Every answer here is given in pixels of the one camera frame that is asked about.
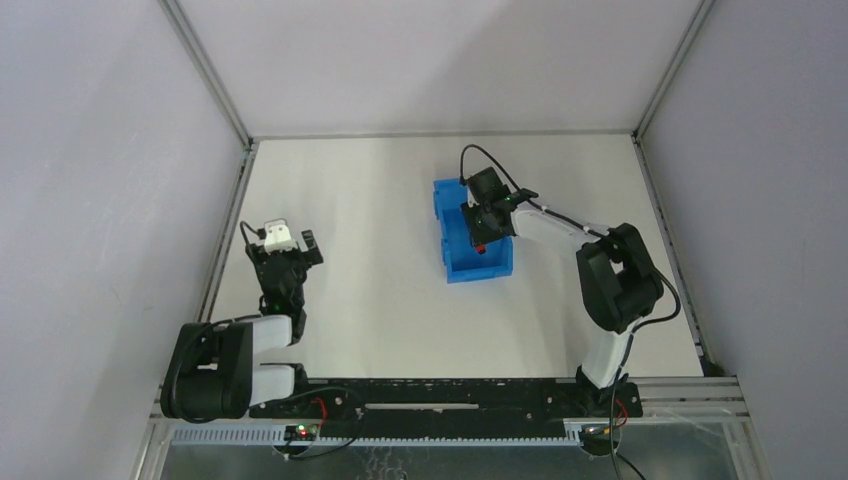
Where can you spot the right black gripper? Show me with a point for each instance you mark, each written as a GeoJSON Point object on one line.
{"type": "Point", "coordinates": [482, 230]}

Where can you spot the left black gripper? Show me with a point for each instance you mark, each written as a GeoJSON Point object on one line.
{"type": "Point", "coordinates": [284, 257]}

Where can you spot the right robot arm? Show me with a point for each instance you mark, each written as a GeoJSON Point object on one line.
{"type": "Point", "coordinates": [618, 281]}

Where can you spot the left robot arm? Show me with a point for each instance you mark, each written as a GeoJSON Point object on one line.
{"type": "Point", "coordinates": [214, 372]}

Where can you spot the blue plastic bin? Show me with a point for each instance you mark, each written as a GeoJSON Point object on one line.
{"type": "Point", "coordinates": [461, 260]}

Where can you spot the small circuit board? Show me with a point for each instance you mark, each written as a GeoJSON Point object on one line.
{"type": "Point", "coordinates": [301, 433]}

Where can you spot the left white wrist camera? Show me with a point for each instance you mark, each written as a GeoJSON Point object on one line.
{"type": "Point", "coordinates": [278, 236]}

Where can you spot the aluminium frame rail right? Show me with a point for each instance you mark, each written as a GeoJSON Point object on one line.
{"type": "Point", "coordinates": [639, 137]}

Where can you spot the aluminium frame rail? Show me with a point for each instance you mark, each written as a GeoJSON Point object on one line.
{"type": "Point", "coordinates": [178, 17]}
{"type": "Point", "coordinates": [639, 137]}

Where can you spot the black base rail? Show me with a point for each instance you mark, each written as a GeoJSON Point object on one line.
{"type": "Point", "coordinates": [453, 408]}

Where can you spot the aluminium frame rail left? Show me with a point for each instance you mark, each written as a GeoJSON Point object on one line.
{"type": "Point", "coordinates": [178, 17]}

